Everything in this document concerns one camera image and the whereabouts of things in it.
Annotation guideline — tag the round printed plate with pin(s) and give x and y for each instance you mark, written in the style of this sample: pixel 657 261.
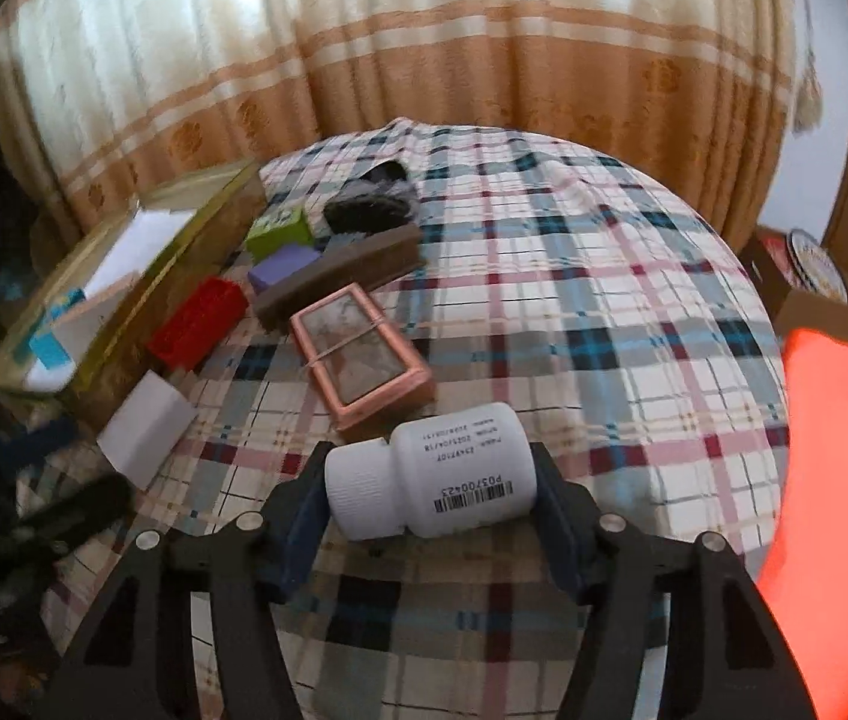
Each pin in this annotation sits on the round printed plate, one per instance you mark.
pixel 817 262

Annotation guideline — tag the pink box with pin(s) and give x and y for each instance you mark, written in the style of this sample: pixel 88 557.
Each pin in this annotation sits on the pink box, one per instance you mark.
pixel 360 360

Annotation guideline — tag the green box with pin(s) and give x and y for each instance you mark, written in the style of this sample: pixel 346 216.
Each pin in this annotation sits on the green box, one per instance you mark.
pixel 278 232

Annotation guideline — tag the purple box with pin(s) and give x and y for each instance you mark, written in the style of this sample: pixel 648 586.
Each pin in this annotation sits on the purple box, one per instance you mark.
pixel 281 266

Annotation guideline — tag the brown long box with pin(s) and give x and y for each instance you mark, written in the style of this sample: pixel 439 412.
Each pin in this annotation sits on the brown long box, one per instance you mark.
pixel 334 270

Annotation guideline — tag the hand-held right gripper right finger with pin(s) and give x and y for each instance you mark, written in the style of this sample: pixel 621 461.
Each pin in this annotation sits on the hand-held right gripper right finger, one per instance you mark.
pixel 563 532

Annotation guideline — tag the orange cloth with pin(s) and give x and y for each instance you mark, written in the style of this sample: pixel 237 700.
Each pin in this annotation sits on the orange cloth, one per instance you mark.
pixel 829 502

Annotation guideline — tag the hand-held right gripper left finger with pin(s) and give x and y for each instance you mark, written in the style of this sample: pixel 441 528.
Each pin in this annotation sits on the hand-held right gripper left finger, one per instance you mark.
pixel 296 532

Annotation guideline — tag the white plastic bottle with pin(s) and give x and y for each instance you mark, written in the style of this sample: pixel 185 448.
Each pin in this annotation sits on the white plastic bottle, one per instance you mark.
pixel 431 480

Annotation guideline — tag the white box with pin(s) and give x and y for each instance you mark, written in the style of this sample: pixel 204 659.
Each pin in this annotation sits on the white box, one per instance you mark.
pixel 146 427

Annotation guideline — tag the cardboard box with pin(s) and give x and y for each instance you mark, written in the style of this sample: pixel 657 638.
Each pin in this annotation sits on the cardboard box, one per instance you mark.
pixel 806 307

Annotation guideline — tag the gold tin box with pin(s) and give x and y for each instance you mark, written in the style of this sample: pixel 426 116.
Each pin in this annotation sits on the gold tin box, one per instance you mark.
pixel 124 292

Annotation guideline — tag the plaid bed sheet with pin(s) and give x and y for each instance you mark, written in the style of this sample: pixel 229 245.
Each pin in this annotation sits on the plaid bed sheet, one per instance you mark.
pixel 581 277

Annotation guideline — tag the curtain tassel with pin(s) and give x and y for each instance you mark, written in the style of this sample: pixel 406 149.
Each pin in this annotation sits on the curtain tassel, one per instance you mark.
pixel 810 97

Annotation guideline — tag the beige orange curtain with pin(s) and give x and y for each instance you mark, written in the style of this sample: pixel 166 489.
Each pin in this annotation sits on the beige orange curtain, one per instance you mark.
pixel 394 52

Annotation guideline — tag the red building block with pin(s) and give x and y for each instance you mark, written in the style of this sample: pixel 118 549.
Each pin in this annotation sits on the red building block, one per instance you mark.
pixel 195 326

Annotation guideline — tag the black pouch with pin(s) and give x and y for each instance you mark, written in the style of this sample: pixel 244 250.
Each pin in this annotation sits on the black pouch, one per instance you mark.
pixel 368 206

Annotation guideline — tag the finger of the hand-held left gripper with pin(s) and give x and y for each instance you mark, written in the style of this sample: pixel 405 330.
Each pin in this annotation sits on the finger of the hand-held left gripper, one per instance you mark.
pixel 72 510

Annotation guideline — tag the white paper sheet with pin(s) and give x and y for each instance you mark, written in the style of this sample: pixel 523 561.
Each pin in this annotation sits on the white paper sheet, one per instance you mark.
pixel 143 240

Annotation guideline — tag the red packet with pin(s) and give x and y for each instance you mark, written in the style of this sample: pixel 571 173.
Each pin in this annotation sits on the red packet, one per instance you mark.
pixel 772 255

